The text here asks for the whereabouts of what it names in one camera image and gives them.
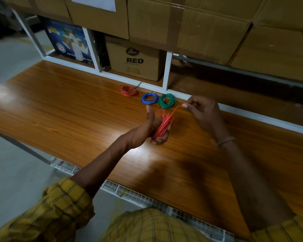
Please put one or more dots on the blue printed box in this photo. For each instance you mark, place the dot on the blue printed box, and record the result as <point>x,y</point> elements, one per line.
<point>68,41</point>

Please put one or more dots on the small printed cardboard box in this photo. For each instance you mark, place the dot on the small printed cardboard box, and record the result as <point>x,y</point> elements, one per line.
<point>133,59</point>

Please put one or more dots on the large taped cardboard box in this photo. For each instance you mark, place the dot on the large taped cardboard box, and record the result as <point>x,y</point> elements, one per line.
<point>192,25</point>

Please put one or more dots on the plain brown cardboard box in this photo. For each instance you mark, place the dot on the plain brown cardboard box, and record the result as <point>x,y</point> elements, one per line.
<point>37,6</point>

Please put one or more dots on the person's left hand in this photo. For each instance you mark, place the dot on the person's left hand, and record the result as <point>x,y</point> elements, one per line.
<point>140,134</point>

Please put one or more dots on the person's right forearm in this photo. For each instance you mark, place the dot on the person's right forearm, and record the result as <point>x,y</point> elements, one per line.
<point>250,189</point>

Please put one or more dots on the cardboard box with white label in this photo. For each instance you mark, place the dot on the cardboard box with white label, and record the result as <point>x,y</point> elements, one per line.
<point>98,18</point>

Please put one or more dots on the wide brown cardboard box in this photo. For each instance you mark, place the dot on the wide brown cardboard box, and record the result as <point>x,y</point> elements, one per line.
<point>275,45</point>

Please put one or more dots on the yellow plaid shirt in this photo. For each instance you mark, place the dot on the yellow plaid shirt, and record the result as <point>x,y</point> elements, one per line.
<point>58,211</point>

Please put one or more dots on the person's left forearm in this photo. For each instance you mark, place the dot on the person's left forearm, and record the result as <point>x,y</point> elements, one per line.
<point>101,163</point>

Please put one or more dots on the white metal shelf frame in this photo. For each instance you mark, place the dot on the white metal shelf frame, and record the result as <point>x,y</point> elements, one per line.
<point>166,73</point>

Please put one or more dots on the person's right hand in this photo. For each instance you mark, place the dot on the person's right hand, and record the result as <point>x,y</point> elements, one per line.
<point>208,115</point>

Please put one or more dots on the person's left thumb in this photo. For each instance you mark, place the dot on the person's left thumb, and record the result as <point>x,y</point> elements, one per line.
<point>151,115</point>

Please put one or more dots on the person's right thumb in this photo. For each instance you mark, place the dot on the person's right thumb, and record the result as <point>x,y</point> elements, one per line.
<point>189,108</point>

